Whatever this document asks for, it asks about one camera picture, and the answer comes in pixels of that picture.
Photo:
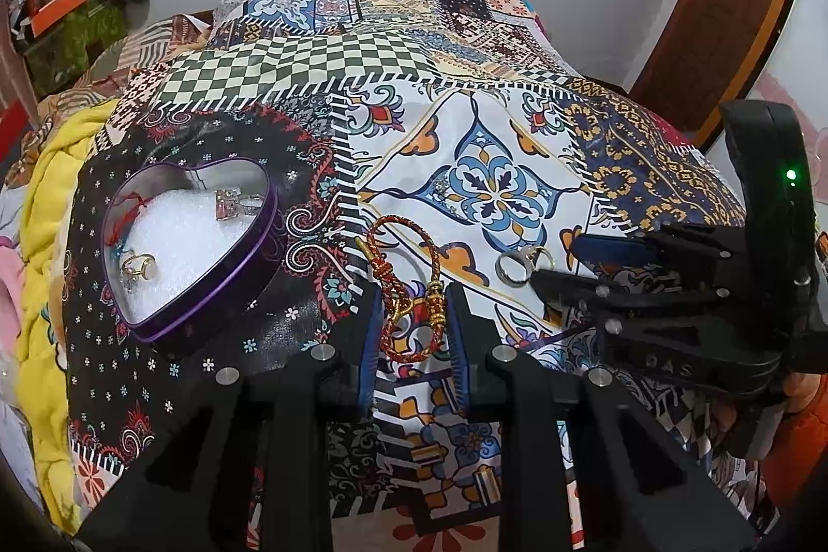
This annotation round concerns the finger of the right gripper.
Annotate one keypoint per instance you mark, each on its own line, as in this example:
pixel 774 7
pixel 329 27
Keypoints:
pixel 560 290
pixel 642 250

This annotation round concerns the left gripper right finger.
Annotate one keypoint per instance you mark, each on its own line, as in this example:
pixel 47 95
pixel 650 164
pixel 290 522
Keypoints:
pixel 470 341

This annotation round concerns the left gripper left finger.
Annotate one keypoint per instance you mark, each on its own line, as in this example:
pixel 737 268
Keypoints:
pixel 356 340

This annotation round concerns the silver crystal earring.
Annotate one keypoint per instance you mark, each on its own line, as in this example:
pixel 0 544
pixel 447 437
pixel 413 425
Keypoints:
pixel 231 203

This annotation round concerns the person's right hand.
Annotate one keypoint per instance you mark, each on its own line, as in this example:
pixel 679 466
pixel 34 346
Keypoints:
pixel 805 393

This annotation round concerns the patchwork patterned bedspread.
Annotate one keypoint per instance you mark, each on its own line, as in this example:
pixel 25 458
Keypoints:
pixel 453 119

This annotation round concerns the purple heart-shaped tin box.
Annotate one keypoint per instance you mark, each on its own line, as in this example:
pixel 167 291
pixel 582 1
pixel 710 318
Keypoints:
pixel 176 274

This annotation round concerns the brown wooden wardrobe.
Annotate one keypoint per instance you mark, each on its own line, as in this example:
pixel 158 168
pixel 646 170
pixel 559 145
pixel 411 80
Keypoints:
pixel 710 52

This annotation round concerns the yellow fleece blanket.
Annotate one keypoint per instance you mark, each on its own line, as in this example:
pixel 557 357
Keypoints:
pixel 41 343

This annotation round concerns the pink plush headband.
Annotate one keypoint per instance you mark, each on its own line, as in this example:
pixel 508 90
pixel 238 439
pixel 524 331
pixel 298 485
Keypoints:
pixel 11 281

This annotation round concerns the striped beige quilt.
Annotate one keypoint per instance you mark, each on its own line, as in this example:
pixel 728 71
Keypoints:
pixel 107 78

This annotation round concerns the green patterned storage box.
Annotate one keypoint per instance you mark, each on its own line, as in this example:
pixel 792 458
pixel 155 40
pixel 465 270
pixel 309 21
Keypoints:
pixel 68 49

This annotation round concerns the orange shoe box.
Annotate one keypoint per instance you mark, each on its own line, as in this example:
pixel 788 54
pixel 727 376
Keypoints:
pixel 51 13

